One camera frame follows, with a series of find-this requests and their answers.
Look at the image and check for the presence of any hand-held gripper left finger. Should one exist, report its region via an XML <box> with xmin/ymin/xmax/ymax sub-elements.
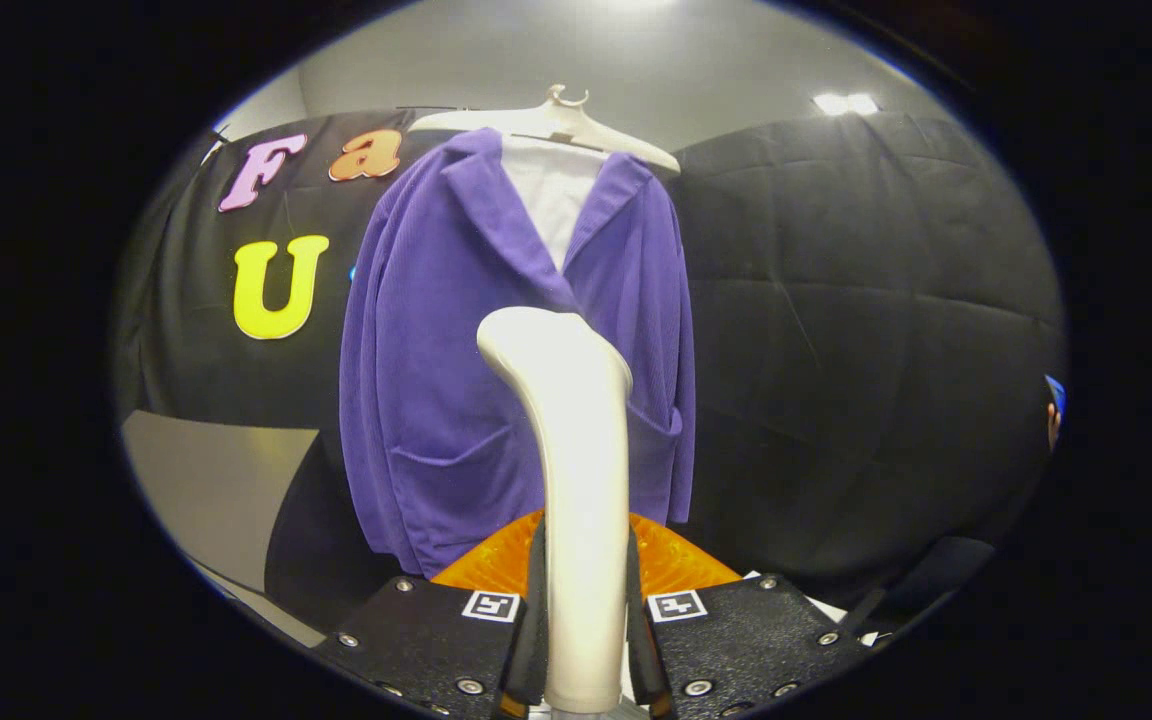
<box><xmin>312</xmin><ymin>509</ymin><xmax>550</xmax><ymax>720</ymax></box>

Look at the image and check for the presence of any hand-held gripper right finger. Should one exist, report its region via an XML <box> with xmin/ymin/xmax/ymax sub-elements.
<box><xmin>625</xmin><ymin>511</ymin><xmax>874</xmax><ymax>720</ymax></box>

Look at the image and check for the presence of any white garment steamer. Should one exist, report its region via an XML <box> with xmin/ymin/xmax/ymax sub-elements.
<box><xmin>476</xmin><ymin>306</ymin><xmax>635</xmax><ymax>719</ymax></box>

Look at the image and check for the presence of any purple corduroy jacket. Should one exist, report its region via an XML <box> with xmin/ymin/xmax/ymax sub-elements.
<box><xmin>339</xmin><ymin>127</ymin><xmax>697</xmax><ymax>581</ymax></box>

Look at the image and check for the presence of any white shirt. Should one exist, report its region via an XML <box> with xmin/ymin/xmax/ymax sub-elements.
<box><xmin>500</xmin><ymin>134</ymin><xmax>609</xmax><ymax>273</ymax></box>

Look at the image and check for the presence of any white clothes hanger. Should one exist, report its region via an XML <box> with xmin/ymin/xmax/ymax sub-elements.
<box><xmin>408</xmin><ymin>84</ymin><xmax>682</xmax><ymax>177</ymax></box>

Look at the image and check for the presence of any grey cabinet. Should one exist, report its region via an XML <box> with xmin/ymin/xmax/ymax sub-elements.
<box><xmin>121</xmin><ymin>410</ymin><xmax>325</xmax><ymax>646</ymax></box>

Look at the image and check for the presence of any black backdrop cloth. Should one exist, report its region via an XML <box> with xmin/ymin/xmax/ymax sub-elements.
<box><xmin>114</xmin><ymin>108</ymin><xmax>1068</xmax><ymax>641</ymax></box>

